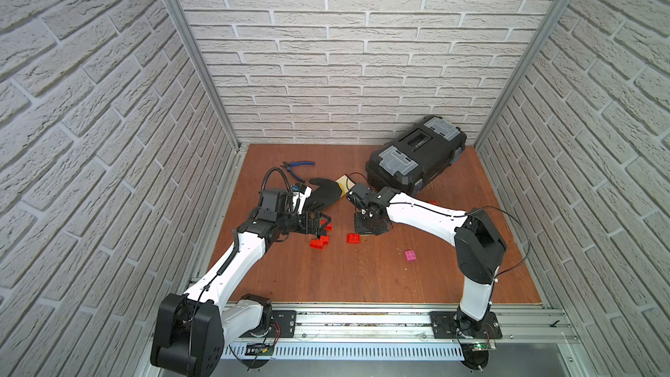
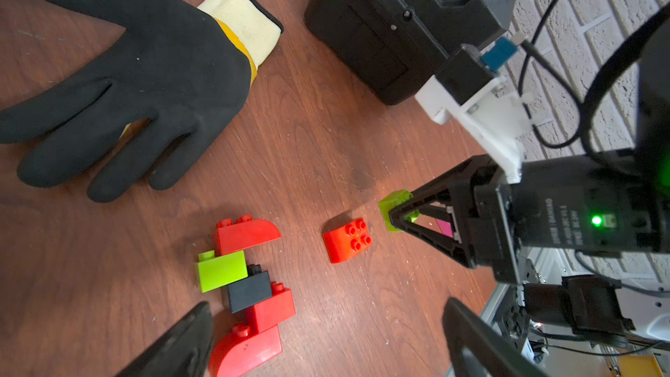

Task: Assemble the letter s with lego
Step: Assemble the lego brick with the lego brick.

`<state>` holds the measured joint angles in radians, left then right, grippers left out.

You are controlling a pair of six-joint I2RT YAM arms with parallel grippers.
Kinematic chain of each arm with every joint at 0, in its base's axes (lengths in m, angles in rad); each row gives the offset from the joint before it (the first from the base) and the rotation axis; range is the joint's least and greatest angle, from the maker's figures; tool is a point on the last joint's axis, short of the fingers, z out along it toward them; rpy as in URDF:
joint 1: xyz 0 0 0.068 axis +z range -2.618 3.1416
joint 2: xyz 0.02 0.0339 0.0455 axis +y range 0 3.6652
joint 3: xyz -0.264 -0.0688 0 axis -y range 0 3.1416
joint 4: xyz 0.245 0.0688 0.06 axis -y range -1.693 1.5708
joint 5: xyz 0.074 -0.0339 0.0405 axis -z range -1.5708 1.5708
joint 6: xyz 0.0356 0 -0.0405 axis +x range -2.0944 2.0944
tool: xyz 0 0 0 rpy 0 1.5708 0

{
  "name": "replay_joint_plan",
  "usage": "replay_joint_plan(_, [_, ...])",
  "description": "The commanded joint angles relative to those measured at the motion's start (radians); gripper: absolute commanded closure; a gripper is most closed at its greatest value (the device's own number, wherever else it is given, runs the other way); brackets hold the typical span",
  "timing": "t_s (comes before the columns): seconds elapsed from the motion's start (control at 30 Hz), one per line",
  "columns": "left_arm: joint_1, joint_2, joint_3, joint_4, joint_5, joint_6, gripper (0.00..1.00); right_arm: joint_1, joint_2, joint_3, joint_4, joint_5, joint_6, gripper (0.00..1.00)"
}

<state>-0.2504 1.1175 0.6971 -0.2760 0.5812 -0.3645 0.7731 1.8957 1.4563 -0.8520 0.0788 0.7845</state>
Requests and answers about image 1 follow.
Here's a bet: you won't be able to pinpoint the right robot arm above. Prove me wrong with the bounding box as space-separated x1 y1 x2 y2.
340 176 532 340

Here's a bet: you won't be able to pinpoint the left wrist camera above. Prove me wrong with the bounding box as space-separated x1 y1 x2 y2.
259 184 312 215

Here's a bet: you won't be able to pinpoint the blue handled pliers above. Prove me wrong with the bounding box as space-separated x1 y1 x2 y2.
281 161 316 183

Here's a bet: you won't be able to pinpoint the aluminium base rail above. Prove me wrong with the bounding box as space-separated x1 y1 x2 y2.
148 301 582 362

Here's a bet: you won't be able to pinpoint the red lego brick front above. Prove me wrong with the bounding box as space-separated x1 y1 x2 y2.
347 233 360 244

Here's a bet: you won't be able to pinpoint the small red lego brick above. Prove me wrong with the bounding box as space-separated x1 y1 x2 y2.
310 236 330 250

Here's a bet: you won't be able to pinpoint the pink lego brick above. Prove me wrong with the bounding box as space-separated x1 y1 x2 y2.
404 250 417 262

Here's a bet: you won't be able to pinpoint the black work glove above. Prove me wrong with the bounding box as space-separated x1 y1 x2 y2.
304 176 355 212

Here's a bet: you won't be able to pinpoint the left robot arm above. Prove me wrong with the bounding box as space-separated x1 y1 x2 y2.
150 178 342 376

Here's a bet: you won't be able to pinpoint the black plastic toolbox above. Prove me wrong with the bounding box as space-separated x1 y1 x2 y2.
366 115 467 197

